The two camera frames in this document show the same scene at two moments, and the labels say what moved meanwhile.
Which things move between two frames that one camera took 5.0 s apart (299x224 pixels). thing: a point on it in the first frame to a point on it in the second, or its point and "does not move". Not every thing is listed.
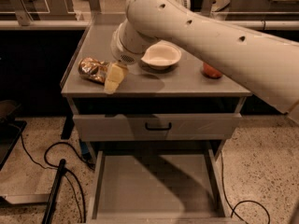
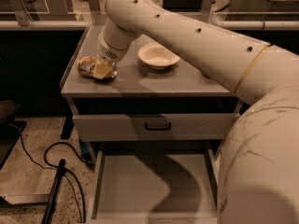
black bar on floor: x=47 y=218 does not move
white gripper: x=121 y=57 to x=107 y=52
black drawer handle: x=157 y=128 does not move
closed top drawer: x=160 y=127 does not move
